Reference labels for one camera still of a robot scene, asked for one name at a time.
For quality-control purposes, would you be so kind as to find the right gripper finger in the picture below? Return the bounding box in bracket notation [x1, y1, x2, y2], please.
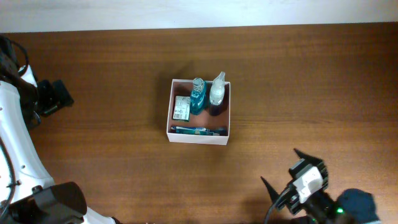
[261, 176, 280, 204]
[294, 148, 323, 165]

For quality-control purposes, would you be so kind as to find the blue white toothbrush with cap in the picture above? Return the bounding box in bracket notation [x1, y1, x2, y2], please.
[171, 126, 228, 136]

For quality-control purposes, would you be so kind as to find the clear spray bottle purple liquid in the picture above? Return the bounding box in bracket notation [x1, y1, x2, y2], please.
[209, 72, 225, 116]

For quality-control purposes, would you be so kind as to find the Colgate toothpaste tube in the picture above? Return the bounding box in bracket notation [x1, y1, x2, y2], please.
[175, 129, 220, 136]

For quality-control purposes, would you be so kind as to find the teal mouthwash bottle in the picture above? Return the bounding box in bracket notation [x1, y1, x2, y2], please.
[190, 78, 206, 115]

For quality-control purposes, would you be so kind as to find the green white soap box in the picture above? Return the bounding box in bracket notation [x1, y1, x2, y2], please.
[172, 96, 190, 122]

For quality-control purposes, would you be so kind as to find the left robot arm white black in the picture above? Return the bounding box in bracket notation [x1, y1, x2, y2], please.
[1, 36, 119, 224]

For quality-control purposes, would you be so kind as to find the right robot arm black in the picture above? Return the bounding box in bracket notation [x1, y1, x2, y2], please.
[261, 148, 382, 224]

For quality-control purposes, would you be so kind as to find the white square cardboard box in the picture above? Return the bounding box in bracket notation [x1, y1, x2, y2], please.
[166, 79, 231, 145]

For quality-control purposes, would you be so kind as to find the left black cable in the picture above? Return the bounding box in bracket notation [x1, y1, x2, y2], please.
[0, 37, 30, 218]

